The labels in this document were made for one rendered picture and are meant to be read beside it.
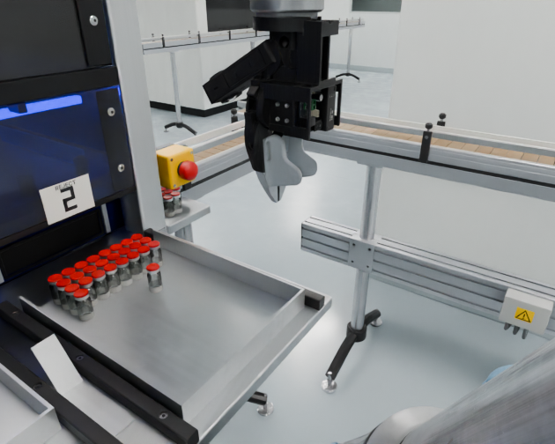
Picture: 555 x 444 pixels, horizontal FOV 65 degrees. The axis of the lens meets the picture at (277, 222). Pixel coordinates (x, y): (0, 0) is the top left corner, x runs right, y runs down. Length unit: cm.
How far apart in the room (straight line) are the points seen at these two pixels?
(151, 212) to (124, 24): 34
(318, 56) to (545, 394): 36
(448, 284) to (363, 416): 56
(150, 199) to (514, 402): 78
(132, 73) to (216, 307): 43
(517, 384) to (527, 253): 188
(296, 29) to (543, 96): 149
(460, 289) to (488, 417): 130
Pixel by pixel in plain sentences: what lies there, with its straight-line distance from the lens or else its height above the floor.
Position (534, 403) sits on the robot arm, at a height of 118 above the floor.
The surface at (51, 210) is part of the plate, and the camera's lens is 78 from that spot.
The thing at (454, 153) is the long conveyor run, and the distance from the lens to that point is 132.
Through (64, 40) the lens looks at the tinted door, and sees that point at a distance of 77.
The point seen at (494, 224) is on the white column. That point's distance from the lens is 204.
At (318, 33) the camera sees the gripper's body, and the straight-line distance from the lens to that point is 45.
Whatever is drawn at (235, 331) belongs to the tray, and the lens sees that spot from 65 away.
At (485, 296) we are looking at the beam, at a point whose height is 48.
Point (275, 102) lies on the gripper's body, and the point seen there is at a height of 121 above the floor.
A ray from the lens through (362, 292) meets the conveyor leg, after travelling 169.
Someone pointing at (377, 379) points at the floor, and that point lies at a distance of 183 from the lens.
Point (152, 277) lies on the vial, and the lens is 73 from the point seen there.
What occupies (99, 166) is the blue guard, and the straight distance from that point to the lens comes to 81.
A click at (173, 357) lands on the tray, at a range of 63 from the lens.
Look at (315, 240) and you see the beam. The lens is 165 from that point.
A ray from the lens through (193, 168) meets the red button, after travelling 91.
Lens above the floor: 131
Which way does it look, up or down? 27 degrees down
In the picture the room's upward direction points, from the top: straight up
